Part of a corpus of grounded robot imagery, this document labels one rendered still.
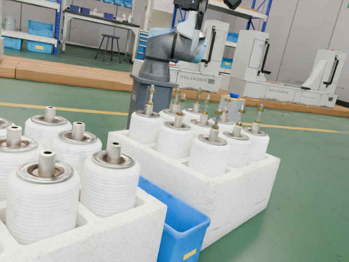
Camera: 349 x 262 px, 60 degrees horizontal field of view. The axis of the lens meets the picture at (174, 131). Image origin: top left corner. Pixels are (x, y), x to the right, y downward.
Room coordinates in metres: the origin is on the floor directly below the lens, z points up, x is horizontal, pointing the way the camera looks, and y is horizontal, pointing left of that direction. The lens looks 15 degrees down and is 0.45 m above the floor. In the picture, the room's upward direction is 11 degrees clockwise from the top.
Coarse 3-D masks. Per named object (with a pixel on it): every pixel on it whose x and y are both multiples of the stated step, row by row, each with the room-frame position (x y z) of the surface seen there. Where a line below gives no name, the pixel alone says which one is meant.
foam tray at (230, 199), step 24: (144, 168) 0.75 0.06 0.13; (168, 168) 0.70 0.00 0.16; (240, 168) 0.76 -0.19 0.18; (264, 168) 0.83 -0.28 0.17; (192, 192) 0.65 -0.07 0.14; (216, 192) 0.63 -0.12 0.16; (240, 192) 0.73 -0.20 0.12; (264, 192) 0.87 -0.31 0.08; (216, 216) 0.65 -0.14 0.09; (240, 216) 0.77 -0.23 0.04; (216, 240) 0.68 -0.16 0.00
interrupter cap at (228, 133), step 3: (222, 132) 0.82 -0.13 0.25; (225, 132) 0.83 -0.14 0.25; (228, 132) 0.83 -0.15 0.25; (231, 132) 0.84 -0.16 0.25; (225, 135) 0.80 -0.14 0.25; (228, 135) 0.79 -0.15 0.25; (231, 135) 0.82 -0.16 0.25; (240, 135) 0.83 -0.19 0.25; (243, 135) 0.83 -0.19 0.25; (246, 135) 0.83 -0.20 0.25; (234, 138) 0.78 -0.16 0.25; (237, 138) 0.78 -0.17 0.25; (240, 138) 0.78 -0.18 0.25; (243, 138) 0.80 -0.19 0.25; (246, 138) 0.80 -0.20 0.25
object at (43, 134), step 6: (30, 120) 0.61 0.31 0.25; (30, 126) 0.59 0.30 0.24; (36, 126) 0.59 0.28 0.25; (42, 126) 0.59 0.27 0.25; (48, 126) 0.59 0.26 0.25; (54, 126) 0.60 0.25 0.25; (60, 126) 0.61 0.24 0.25; (66, 126) 0.62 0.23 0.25; (30, 132) 0.59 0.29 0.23; (36, 132) 0.58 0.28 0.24; (42, 132) 0.59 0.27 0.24; (48, 132) 0.59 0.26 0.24; (54, 132) 0.59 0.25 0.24; (36, 138) 0.59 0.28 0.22; (42, 138) 0.59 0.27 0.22; (48, 138) 0.59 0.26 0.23; (42, 144) 0.59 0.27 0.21; (48, 144) 0.59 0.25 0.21
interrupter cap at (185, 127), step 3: (165, 123) 0.79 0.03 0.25; (168, 123) 0.80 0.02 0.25; (171, 123) 0.81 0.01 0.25; (183, 123) 0.83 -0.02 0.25; (168, 126) 0.77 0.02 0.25; (171, 126) 0.78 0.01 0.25; (183, 126) 0.81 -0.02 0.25; (186, 126) 0.80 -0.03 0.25; (189, 126) 0.81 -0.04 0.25; (177, 129) 0.76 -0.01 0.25; (180, 129) 0.76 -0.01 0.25; (183, 129) 0.77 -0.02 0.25; (186, 129) 0.77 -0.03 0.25; (189, 129) 0.78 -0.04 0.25
